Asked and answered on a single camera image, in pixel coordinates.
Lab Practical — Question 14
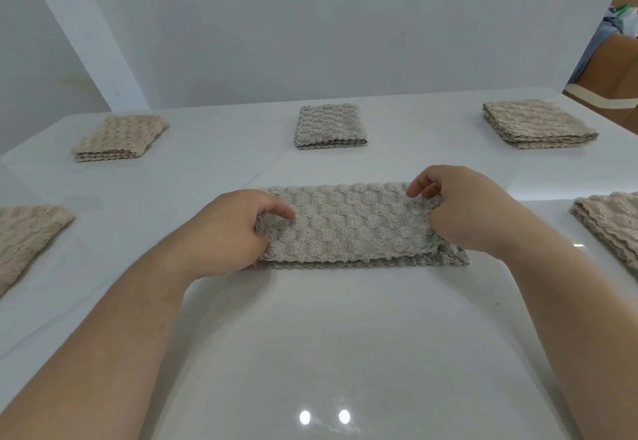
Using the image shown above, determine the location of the person's right hand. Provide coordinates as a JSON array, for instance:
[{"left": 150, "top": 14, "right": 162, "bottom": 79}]
[{"left": 406, "top": 165, "right": 532, "bottom": 257}]

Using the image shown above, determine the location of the person's left hand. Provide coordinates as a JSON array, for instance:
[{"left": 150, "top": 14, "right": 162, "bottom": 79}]
[{"left": 171, "top": 189, "right": 296, "bottom": 282}]

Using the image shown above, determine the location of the beige waffle towel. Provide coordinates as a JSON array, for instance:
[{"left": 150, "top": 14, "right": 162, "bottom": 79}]
[
  {"left": 482, "top": 99, "right": 600, "bottom": 150},
  {"left": 72, "top": 114, "right": 169, "bottom": 163},
  {"left": 0, "top": 204, "right": 76, "bottom": 298},
  {"left": 570, "top": 191, "right": 638, "bottom": 271}
]

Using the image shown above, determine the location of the grey waffle towel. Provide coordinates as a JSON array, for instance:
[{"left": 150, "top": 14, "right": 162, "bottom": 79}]
[
  {"left": 292, "top": 103, "right": 369, "bottom": 150},
  {"left": 251, "top": 181, "right": 472, "bottom": 271}
]

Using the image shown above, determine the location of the person's left forearm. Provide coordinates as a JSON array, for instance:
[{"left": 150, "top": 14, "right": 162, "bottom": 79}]
[{"left": 0, "top": 237, "right": 200, "bottom": 440}]

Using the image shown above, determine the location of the person's right forearm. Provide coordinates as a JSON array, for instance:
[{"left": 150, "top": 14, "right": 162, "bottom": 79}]
[{"left": 503, "top": 210, "right": 638, "bottom": 440}]

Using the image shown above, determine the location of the white marble table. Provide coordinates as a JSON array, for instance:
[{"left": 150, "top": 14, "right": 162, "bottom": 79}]
[{"left": 0, "top": 87, "right": 638, "bottom": 440}]

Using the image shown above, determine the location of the brown sofa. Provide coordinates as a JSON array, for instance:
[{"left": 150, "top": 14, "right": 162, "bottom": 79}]
[{"left": 562, "top": 0, "right": 638, "bottom": 136}]

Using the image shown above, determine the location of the blue grey clothing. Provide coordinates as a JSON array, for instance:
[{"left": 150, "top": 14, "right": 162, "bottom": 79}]
[{"left": 568, "top": 15, "right": 624, "bottom": 84}]

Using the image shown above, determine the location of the white shopping bag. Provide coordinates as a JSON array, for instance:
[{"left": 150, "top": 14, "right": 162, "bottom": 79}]
[{"left": 615, "top": 3, "right": 638, "bottom": 38}]

